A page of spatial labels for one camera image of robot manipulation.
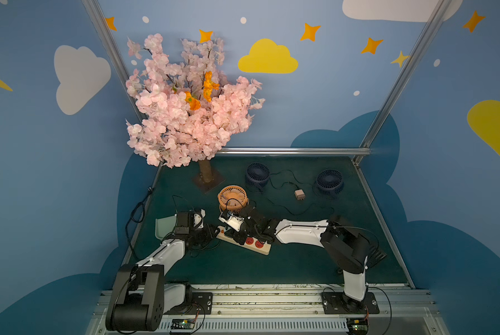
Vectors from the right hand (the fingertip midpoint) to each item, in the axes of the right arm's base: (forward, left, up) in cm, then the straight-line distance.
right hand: (232, 230), depth 88 cm
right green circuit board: (-30, -48, -6) cm, 57 cm away
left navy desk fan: (+29, -10, +5) cm, 31 cm away
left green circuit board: (-34, +14, -5) cm, 37 cm away
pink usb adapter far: (+24, -31, -4) cm, 40 cm away
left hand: (+1, +7, -1) cm, 7 cm away
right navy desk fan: (+28, -46, +3) cm, 54 cm away
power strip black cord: (-8, +12, -2) cm, 15 cm away
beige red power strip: (-6, -13, -2) cm, 14 cm away
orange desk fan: (+14, +2, +5) cm, 15 cm away
